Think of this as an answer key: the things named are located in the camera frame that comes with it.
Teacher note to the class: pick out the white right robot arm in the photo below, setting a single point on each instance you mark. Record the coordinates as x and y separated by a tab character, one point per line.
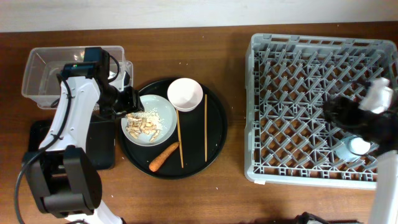
374	120

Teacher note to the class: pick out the light blue cup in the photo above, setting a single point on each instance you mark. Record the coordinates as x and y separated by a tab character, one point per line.
352	148

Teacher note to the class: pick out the orange carrot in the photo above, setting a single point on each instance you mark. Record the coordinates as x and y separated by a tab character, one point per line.
161	158

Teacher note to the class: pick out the grey dishwasher rack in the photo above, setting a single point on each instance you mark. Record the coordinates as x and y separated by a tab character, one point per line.
287	80

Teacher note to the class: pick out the black base block bottom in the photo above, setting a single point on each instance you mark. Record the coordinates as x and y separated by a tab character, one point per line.
309	218

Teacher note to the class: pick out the wooden chopstick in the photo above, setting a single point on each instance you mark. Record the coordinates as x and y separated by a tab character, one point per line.
179	139
205	128

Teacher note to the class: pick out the right wooden chopstick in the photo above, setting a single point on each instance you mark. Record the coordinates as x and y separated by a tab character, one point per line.
205	128

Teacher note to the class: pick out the peanut shells food scraps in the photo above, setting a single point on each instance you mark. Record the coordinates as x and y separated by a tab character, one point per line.
148	123

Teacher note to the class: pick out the grey plate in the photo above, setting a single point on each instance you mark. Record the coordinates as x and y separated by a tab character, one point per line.
166	112

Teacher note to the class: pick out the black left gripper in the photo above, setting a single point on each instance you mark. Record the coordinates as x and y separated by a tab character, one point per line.
134	103

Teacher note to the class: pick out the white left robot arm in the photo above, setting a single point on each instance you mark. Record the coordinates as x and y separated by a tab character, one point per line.
61	178

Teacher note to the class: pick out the white bowl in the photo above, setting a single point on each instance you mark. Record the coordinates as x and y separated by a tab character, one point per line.
185	94

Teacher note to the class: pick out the round black tray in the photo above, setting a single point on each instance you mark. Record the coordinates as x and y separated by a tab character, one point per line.
192	133

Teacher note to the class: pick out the left wooden chopstick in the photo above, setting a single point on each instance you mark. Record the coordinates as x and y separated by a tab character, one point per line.
179	139

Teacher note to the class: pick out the clear plastic bin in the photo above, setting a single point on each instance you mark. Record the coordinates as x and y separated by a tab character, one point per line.
40	83

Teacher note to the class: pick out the black rectangular tray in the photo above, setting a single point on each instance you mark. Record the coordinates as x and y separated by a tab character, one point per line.
100	142

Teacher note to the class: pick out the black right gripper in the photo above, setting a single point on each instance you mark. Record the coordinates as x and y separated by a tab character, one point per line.
342	103

